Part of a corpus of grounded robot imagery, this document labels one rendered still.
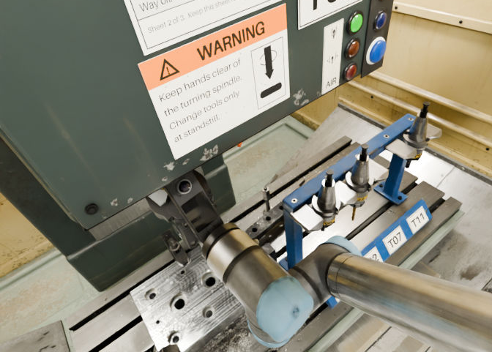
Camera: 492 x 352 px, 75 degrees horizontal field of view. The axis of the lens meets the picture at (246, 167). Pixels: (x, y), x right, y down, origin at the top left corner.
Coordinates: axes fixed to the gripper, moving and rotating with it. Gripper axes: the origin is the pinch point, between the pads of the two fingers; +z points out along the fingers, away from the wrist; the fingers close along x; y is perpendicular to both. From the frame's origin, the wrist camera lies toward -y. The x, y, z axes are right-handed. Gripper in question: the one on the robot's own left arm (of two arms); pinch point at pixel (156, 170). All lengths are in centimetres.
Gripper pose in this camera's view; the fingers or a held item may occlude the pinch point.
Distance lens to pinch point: 62.2
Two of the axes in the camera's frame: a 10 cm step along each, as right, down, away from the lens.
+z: -6.5, -5.1, 5.6
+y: 0.9, 6.8, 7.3
